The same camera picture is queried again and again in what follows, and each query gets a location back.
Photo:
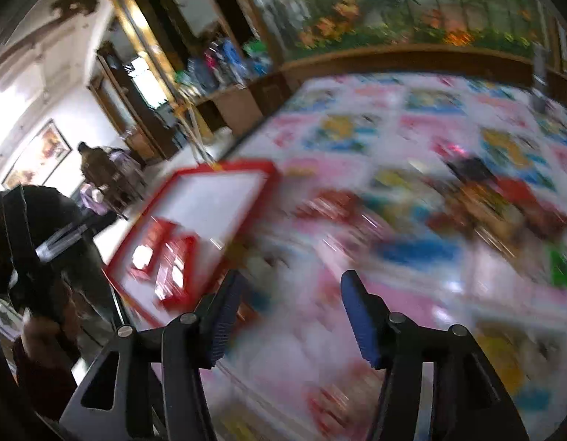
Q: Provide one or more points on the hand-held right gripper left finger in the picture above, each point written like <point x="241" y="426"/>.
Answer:
<point x="223" y="317"/>

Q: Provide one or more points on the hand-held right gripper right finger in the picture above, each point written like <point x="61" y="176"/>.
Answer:
<point x="360" y="319"/>

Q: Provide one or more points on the red box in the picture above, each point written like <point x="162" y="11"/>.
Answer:
<point x="210" y="202"/>

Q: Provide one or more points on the person's left hand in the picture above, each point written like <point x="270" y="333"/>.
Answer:
<point x="42" y="328"/>

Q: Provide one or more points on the printed blanket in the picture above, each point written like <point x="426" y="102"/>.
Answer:
<point x="403" y="303"/>

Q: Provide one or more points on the red snack packet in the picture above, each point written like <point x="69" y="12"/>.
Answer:
<point x="148" y="248"/>
<point x="180" y="266"/>
<point x="329" y="206"/>

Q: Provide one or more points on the pile of colourful snack packets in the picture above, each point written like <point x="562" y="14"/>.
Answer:
<point x="485" y="197"/>

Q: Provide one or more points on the wooden mirror cabinet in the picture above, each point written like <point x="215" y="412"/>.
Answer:
<point x="141" y="82"/>

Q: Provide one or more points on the colourful clutter on shelf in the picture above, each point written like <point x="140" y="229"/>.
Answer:
<point x="219" y="66"/>

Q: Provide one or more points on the wooden headboard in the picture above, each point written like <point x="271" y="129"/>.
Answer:
<point x="403" y="62"/>

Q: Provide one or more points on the wall poster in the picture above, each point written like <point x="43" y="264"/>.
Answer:
<point x="35" y="156"/>

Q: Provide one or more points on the flower wall mural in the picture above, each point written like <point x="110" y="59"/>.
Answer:
<point x="403" y="4"/>

